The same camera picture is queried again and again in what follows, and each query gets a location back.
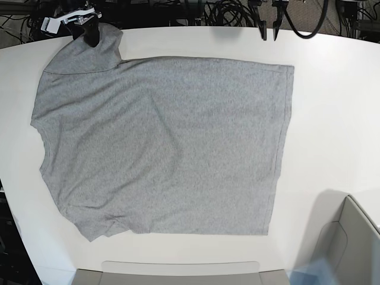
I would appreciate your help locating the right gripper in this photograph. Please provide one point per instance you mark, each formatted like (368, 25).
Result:
(76, 13)

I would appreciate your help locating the grey T-shirt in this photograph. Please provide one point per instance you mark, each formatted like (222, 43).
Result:
(161, 145)

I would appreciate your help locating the grey bin at right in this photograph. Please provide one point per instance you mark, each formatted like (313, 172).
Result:
(347, 250)

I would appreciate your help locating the grey chair back front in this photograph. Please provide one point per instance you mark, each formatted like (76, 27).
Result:
(113, 272)

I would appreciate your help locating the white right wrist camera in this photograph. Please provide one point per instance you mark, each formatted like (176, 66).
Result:
(50, 25)

